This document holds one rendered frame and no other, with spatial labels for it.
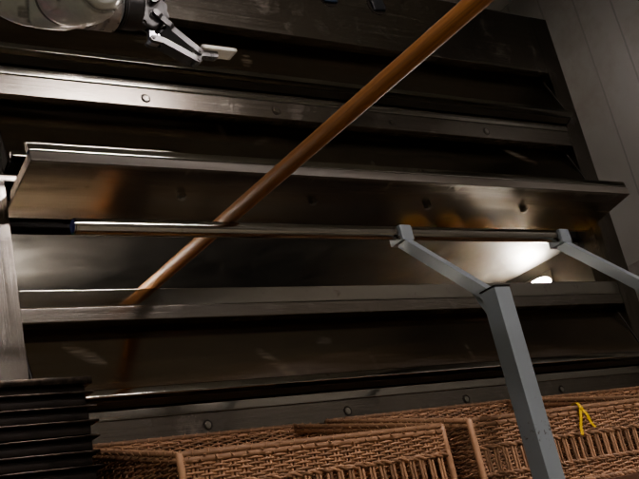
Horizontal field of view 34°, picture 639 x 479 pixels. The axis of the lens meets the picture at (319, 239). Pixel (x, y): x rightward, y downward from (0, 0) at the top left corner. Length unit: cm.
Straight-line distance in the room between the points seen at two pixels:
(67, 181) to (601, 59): 334
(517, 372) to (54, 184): 100
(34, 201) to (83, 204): 11
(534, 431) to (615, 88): 324
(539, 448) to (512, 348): 18
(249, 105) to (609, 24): 274
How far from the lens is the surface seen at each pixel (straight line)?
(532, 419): 192
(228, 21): 274
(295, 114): 269
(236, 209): 195
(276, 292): 242
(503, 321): 195
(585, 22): 518
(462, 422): 198
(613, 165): 498
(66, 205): 228
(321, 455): 177
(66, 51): 242
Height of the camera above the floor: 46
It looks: 19 degrees up
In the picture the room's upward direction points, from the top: 13 degrees counter-clockwise
